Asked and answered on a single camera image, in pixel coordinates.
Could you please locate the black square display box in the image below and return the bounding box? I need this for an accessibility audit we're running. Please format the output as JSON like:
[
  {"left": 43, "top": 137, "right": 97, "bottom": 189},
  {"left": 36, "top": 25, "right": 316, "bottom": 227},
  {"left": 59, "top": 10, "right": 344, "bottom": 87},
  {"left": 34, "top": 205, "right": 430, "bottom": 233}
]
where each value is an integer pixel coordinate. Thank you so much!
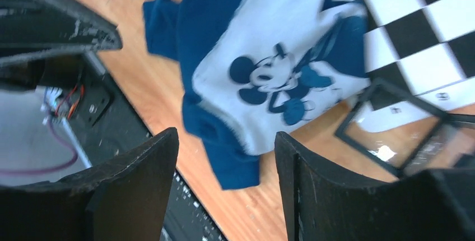
[{"left": 335, "top": 78, "right": 474, "bottom": 178}]

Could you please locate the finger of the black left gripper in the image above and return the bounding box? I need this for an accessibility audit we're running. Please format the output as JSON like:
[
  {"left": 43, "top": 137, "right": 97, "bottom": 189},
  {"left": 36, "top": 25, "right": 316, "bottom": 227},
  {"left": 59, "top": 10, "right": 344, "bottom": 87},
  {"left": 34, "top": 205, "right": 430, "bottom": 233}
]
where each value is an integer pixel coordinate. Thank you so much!
[{"left": 1, "top": 0, "right": 123, "bottom": 66}]

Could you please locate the black white chessboard mat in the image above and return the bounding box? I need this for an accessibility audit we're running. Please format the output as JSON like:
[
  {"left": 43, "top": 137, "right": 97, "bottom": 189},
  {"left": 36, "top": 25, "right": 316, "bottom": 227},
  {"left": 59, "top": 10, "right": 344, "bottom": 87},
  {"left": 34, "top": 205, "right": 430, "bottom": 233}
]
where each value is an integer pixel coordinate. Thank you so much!
[{"left": 323, "top": 0, "right": 475, "bottom": 133}]

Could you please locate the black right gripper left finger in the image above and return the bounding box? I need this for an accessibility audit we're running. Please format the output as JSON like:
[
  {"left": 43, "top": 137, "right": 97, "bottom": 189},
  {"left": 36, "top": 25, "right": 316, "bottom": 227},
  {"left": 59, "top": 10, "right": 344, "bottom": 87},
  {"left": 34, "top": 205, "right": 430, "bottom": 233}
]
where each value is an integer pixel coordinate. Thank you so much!
[{"left": 1, "top": 128, "right": 179, "bottom": 240}]

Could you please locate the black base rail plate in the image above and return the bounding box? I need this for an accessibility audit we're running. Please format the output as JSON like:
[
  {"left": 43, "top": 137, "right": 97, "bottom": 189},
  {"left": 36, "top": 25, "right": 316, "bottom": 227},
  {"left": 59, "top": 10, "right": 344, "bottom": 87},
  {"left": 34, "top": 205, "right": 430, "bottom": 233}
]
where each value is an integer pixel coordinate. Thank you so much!
[{"left": 40, "top": 52, "right": 225, "bottom": 240}]

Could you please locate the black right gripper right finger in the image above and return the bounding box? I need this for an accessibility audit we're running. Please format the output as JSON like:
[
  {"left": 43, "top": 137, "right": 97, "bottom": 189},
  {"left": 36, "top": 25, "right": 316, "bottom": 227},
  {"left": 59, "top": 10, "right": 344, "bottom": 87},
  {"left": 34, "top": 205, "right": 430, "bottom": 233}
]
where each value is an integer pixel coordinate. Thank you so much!
[{"left": 275, "top": 132, "right": 474, "bottom": 240}]

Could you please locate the blue t-shirt garment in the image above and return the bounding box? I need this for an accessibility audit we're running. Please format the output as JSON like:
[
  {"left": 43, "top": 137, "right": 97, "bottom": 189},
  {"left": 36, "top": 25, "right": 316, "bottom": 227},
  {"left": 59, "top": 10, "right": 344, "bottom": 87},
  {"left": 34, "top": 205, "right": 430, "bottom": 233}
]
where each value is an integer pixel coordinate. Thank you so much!
[{"left": 142, "top": 0, "right": 369, "bottom": 190}]

